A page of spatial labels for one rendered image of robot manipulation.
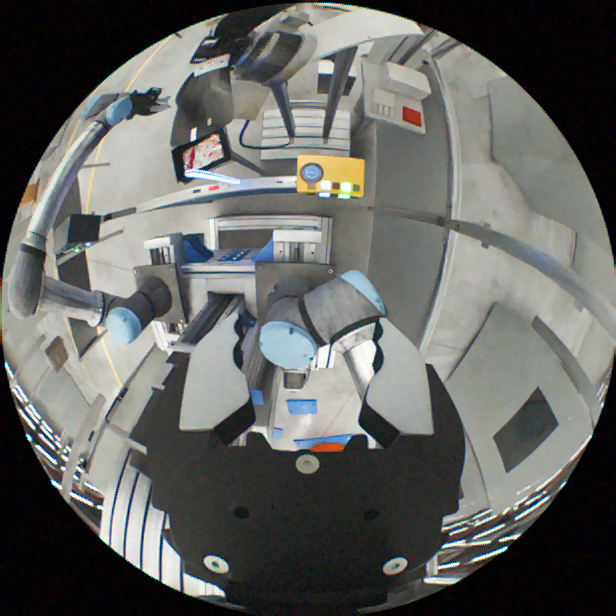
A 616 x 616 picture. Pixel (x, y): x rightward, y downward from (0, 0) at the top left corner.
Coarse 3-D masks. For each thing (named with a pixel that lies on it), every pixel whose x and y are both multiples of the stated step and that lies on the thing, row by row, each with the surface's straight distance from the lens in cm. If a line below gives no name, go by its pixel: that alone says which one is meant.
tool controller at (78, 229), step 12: (72, 216) 91; (84, 216) 94; (96, 216) 97; (60, 228) 103; (72, 228) 90; (84, 228) 93; (96, 228) 96; (60, 240) 100; (72, 240) 90; (84, 240) 93; (96, 240) 96; (60, 252) 110
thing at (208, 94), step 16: (192, 80) 64; (208, 80) 60; (224, 80) 57; (192, 96) 60; (208, 96) 56; (224, 96) 53; (176, 112) 63; (192, 112) 57; (208, 112) 53; (224, 112) 50; (176, 128) 61; (192, 128) 55; (208, 128) 51; (176, 144) 60
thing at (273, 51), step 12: (264, 36) 70; (276, 36) 69; (288, 36) 69; (264, 48) 65; (276, 48) 64; (288, 48) 66; (252, 60) 67; (264, 60) 65; (276, 60) 65; (288, 60) 65; (240, 72) 69; (252, 72) 69; (264, 72) 68; (276, 72) 68
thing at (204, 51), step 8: (208, 40) 67; (240, 40) 70; (248, 40) 67; (200, 48) 66; (208, 48) 66; (216, 48) 66; (224, 48) 66; (232, 48) 68; (240, 48) 65; (192, 56) 67; (200, 56) 66; (208, 56) 66; (216, 56) 67; (232, 56) 67; (240, 56) 66; (232, 64) 68
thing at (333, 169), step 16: (304, 160) 53; (320, 160) 53; (336, 160) 53; (352, 160) 54; (320, 176) 52; (336, 176) 53; (352, 176) 53; (304, 192) 53; (320, 192) 52; (336, 192) 52; (352, 192) 53
